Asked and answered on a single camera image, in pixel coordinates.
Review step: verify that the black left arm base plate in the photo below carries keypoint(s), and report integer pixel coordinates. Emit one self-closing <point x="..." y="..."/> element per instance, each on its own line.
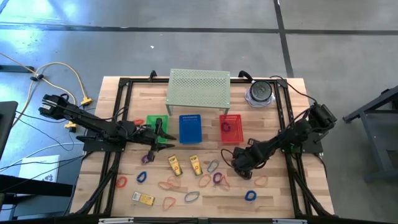
<point x="93" y="145"/>

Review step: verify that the pale green perforated metal shelf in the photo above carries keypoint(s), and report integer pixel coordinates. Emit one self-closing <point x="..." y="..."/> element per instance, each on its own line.
<point x="199" y="87"/>

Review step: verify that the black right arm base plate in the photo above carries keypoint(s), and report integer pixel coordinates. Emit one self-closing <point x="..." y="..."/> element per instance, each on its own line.
<point x="314" y="147"/>

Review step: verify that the white cylinder device black top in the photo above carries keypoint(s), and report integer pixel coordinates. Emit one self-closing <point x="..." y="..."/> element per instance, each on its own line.
<point x="261" y="90"/>

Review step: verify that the blue plastic basket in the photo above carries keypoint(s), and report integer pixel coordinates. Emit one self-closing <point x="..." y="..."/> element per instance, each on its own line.
<point x="190" y="129"/>

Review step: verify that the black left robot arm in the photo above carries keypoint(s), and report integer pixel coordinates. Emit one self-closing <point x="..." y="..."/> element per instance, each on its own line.
<point x="90" y="119"/>

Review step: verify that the green plastic basket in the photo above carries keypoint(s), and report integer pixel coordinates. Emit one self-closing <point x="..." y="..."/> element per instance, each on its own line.
<point x="151" y="124"/>

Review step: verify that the orange rubber band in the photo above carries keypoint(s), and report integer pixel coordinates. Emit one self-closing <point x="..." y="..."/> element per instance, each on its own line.
<point x="200" y="182"/>
<point x="163" y="203"/>
<point x="228" y="186"/>
<point x="255" y="182"/>
<point x="179" y="182"/>
<point x="159" y="185"/>
<point x="135" y="122"/>

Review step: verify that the yellow crayon box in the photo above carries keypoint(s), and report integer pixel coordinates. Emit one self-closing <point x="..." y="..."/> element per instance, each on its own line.
<point x="175" y="165"/>
<point x="196" y="165"/>
<point x="146" y="199"/>

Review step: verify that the grey metal table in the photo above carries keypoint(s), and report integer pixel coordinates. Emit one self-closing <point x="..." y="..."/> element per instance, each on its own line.
<point x="371" y="133"/>

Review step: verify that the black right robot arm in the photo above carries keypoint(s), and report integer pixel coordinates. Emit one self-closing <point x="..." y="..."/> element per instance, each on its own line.
<point x="298" y="130"/>

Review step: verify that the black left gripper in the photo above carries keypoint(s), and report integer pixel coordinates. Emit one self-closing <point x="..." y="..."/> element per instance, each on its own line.
<point x="146" y="137"/>

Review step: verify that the black flat floor bar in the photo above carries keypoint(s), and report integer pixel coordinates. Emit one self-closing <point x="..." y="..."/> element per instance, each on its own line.
<point x="15" y="68"/>

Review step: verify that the red coil band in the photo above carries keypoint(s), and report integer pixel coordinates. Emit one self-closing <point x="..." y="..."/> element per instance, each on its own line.
<point x="117" y="182"/>

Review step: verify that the dark grey table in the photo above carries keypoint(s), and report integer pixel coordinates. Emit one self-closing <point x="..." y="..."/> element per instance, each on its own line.
<point x="31" y="186"/>

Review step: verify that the silver bracket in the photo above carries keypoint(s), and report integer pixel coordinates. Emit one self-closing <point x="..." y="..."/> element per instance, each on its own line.
<point x="289" y="221"/>
<point x="115" y="221"/>

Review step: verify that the red plastic basket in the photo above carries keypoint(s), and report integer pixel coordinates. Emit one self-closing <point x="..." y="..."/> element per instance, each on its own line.
<point x="234" y="130"/>

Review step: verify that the black desk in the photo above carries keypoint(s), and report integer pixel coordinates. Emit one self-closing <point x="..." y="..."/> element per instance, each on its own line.
<point x="7" y="124"/>

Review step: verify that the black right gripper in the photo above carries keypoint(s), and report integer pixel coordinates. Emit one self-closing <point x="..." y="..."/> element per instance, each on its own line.
<point x="245" y="157"/>

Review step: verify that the white cardboard box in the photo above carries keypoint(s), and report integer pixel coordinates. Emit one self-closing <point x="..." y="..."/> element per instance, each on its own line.
<point x="37" y="168"/>

